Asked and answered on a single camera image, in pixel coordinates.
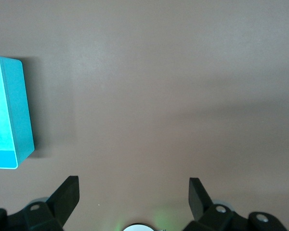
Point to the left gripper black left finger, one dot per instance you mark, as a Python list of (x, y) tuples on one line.
[(62, 199)]

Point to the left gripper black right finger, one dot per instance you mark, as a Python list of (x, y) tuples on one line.
[(200, 202)]

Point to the teal plastic bin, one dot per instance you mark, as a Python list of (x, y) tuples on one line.
[(17, 108)]

